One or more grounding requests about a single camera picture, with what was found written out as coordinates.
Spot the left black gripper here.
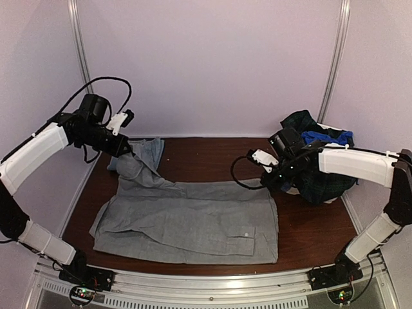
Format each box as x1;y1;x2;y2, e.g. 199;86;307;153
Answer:
77;124;131;158

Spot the light blue denim skirt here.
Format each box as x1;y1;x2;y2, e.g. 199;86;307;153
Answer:
107;137;165;176

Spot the grey shirt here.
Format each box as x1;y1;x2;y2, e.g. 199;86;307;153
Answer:
89;154;278;265

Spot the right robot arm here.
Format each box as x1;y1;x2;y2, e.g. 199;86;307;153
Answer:
274;129;411;270

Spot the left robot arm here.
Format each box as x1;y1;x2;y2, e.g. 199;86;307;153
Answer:
1;94;135;286

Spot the dark green plaid garment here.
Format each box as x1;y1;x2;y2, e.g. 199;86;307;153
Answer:
281;110;357;205

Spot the blue cloth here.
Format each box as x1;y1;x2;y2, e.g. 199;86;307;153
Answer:
301;131;354;147

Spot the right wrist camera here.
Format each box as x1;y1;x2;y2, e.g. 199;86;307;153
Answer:
247;149;279;173

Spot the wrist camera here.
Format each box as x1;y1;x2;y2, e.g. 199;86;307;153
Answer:
247;149;279;173
106;109;135;136

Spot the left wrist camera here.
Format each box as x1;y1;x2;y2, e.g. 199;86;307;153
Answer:
106;109;135;136

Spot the left black cable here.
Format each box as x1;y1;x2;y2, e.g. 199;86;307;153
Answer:
0;76;133;164

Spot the black cable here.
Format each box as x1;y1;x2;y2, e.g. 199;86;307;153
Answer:
0;76;133;164
231;154;268;191

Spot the right black cable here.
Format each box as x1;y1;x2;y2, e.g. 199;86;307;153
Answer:
231;154;268;191

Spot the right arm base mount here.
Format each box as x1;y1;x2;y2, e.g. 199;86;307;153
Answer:
306;252;363;306

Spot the left aluminium post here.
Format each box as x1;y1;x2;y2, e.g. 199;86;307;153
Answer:
68;0;91;84

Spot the aluminium post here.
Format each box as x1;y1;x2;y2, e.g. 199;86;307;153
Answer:
317;0;351;123
68;0;91;84

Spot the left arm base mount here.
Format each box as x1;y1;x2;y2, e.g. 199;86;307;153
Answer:
52;250;115;308

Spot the right aluminium post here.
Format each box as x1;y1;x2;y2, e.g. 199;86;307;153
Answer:
317;0;351;123

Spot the aluminium front rail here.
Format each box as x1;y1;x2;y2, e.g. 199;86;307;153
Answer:
32;250;397;309

